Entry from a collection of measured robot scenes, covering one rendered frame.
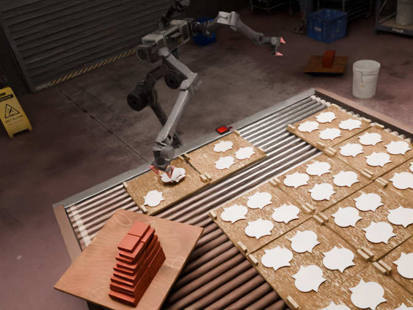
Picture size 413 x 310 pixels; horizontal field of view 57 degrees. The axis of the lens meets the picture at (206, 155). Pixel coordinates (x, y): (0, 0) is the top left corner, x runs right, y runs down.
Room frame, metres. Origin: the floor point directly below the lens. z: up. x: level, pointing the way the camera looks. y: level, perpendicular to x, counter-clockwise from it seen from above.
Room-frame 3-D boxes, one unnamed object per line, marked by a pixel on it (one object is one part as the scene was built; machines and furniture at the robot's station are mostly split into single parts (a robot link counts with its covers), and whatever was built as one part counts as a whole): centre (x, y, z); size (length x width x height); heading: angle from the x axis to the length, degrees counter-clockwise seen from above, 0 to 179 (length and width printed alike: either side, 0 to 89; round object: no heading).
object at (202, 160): (1.97, -0.11, 0.93); 0.41 x 0.35 x 0.02; 115
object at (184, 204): (1.77, -0.18, 0.90); 1.95 x 0.05 x 0.05; 114
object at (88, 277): (1.19, 0.42, 1.03); 0.50 x 0.50 x 0.02; 60
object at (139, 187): (1.79, 0.28, 0.93); 0.41 x 0.35 x 0.02; 117
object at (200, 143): (2.20, 0.01, 0.89); 2.08 x 0.08 x 0.06; 114
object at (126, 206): (1.96, -0.10, 0.90); 1.95 x 0.05 x 0.05; 114
